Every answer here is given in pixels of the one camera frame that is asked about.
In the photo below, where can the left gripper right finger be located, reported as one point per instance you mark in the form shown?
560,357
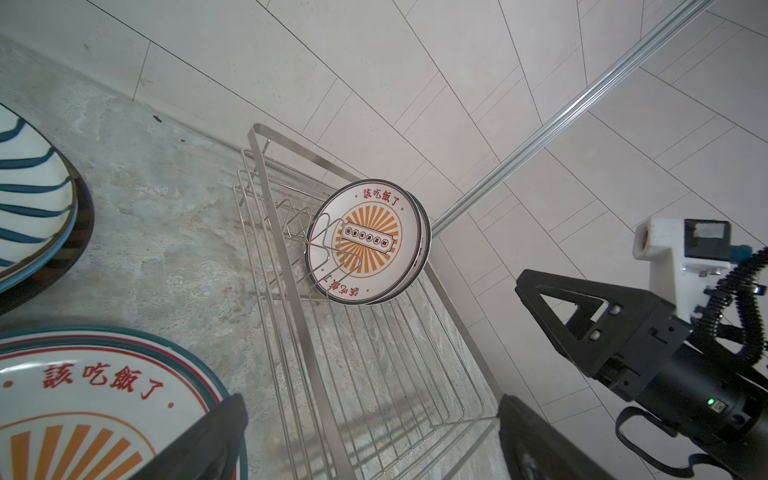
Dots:
533,449

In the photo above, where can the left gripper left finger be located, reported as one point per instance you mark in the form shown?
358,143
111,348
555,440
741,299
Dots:
209,449

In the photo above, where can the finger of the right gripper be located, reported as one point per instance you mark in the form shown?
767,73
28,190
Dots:
605,330

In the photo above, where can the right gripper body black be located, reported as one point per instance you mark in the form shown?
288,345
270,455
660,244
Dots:
722,413

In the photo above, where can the orange sunburst plate front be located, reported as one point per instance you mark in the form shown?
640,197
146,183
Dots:
96,402

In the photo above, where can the black white striped plate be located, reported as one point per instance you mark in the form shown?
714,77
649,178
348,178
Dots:
39,203

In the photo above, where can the dark rimmed cream plate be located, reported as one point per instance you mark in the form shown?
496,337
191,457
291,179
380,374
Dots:
66,257

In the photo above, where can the right corner aluminium profile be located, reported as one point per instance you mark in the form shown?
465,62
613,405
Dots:
647,46

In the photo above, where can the metal wire dish rack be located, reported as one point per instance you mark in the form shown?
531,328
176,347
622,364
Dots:
386,389

